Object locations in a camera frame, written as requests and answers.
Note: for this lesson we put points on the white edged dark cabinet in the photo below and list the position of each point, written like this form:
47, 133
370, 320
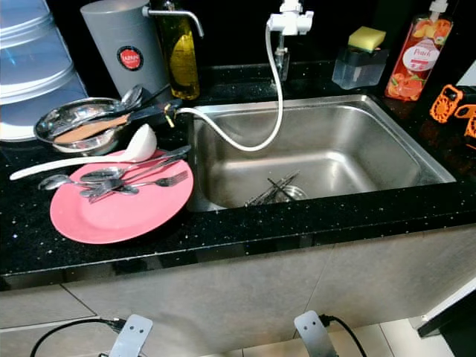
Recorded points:
457, 327

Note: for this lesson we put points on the yellow green sponge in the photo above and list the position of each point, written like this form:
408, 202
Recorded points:
367, 39

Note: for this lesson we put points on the orange black gadget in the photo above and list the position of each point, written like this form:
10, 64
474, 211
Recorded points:
446, 104

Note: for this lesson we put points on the white ladle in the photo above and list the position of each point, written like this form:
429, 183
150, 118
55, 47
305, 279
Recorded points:
141, 143

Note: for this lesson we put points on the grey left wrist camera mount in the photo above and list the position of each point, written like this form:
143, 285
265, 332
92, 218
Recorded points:
134, 336

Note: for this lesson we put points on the peach dish soap bottle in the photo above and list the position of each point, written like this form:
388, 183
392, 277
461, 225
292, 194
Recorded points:
413, 71

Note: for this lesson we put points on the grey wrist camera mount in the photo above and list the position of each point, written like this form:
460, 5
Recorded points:
134, 336
314, 335

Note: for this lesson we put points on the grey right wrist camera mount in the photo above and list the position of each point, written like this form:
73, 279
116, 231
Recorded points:
314, 335

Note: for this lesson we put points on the steel bowl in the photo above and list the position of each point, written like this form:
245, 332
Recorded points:
63, 115

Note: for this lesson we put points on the stainless steel sink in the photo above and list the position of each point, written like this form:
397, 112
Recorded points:
335, 145

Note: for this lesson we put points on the yellow oil bottle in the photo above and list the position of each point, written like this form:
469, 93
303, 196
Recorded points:
182, 63

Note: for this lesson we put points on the pink plate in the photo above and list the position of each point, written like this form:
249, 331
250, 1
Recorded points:
119, 216

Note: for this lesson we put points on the white faucet head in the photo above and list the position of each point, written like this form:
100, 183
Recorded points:
290, 21

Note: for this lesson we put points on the grey water filter canister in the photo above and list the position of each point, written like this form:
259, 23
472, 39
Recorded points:
119, 30

